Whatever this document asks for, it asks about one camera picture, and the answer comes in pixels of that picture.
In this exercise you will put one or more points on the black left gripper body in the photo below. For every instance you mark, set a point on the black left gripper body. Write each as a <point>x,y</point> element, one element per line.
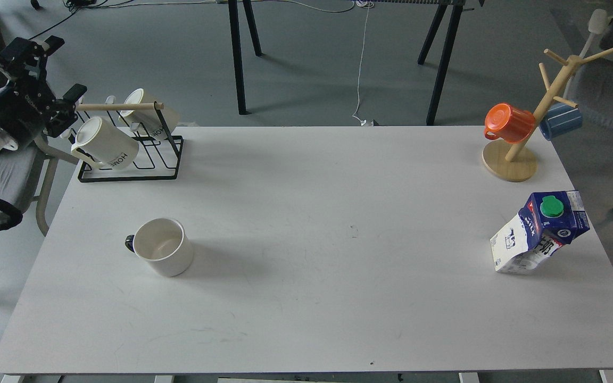
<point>28,106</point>

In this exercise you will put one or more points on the blue white milk carton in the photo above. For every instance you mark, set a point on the blue white milk carton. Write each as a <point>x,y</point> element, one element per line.
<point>547,222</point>

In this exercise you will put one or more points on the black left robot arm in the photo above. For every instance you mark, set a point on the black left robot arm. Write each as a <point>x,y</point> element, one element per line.
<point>19,48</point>

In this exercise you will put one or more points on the cream mug rear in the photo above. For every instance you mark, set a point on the cream mug rear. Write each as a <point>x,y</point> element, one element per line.
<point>149,117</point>

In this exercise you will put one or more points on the orange mug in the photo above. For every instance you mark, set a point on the orange mug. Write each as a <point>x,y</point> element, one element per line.
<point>509,123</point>

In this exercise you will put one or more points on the black wire mug rack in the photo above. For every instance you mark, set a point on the black wire mug rack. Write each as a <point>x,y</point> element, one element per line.
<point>156,160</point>

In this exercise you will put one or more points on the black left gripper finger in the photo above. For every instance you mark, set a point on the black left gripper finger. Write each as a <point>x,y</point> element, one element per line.
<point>61,113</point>
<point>44,48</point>

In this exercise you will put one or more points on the cream HOME mug front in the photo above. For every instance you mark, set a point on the cream HOME mug front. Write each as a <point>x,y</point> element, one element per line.
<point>102,145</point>

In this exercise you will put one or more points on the black table legs right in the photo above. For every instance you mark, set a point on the black table legs right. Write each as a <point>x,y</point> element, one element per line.
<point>446,53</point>

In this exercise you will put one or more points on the wooden mug tree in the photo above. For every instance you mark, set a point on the wooden mug tree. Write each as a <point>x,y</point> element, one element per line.
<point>515,163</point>

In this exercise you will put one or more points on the blue mug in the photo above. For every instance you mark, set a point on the blue mug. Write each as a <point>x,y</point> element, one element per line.
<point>560,119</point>

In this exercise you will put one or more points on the white mug black handle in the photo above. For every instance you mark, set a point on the white mug black handle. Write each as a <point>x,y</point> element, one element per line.
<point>163,244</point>

